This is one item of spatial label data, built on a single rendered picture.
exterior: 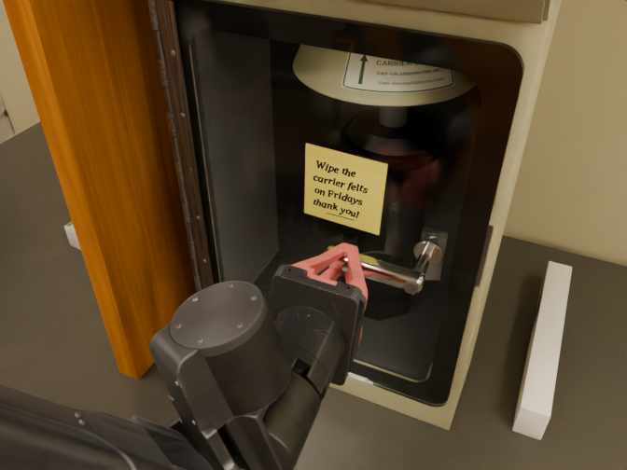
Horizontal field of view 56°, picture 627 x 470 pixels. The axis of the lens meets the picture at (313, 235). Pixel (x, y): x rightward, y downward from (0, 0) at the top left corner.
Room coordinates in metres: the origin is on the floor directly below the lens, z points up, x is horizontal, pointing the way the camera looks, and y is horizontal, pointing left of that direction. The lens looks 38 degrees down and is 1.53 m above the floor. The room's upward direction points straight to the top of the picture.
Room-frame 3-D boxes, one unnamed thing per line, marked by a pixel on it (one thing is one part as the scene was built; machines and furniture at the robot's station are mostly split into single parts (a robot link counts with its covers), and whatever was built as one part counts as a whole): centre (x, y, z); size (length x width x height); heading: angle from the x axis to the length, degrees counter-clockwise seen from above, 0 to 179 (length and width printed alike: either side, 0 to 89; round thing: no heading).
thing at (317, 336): (0.29, 0.01, 1.20); 0.07 x 0.07 x 0.10; 70
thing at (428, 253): (0.39, -0.06, 1.20); 0.10 x 0.05 x 0.03; 65
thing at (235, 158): (0.45, -0.01, 1.19); 0.30 x 0.01 x 0.40; 65
